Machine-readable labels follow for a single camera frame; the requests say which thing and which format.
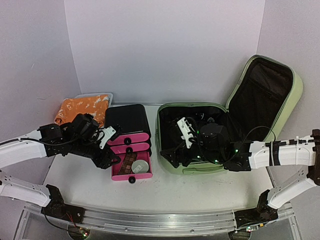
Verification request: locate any aluminium front rail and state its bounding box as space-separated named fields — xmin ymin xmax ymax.
xmin=22 ymin=207 xmax=296 ymax=235

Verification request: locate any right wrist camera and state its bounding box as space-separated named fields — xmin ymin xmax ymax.
xmin=176 ymin=116 xmax=230 ymax=156

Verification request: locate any white round jar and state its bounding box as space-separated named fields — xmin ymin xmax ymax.
xmin=131 ymin=159 xmax=150 ymax=174

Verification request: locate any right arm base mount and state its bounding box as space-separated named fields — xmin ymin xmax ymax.
xmin=234 ymin=201 xmax=278 ymax=229

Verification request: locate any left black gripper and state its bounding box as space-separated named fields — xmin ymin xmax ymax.
xmin=68 ymin=136 xmax=121 ymax=170

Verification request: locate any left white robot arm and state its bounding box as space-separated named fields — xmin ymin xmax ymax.
xmin=0 ymin=130 xmax=67 ymax=219

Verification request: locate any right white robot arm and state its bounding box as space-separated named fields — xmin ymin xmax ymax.
xmin=160 ymin=127 xmax=320 ymax=222

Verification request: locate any black brush in suitcase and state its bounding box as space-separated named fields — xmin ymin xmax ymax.
xmin=195 ymin=112 xmax=216 ymax=123

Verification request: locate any white perforated plastic basket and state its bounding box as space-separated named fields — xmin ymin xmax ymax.
xmin=73 ymin=92 xmax=114 ymax=106

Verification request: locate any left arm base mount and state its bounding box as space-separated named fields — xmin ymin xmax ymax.
xmin=41 ymin=202 xmax=85 ymax=224

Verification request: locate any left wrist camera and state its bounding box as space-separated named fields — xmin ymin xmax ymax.
xmin=71 ymin=113 xmax=123 ymax=150

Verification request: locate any black pink drawer organizer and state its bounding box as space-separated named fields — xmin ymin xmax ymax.
xmin=104 ymin=104 xmax=153 ymax=184

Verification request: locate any orange snack bag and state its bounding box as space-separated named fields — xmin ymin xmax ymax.
xmin=53 ymin=93 xmax=112 ymax=127

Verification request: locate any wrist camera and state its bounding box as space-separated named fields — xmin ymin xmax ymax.
xmin=71 ymin=113 xmax=123 ymax=150
xmin=176 ymin=116 xmax=230 ymax=156

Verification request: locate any green hard-shell suitcase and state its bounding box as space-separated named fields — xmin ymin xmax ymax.
xmin=157 ymin=55 xmax=303 ymax=175

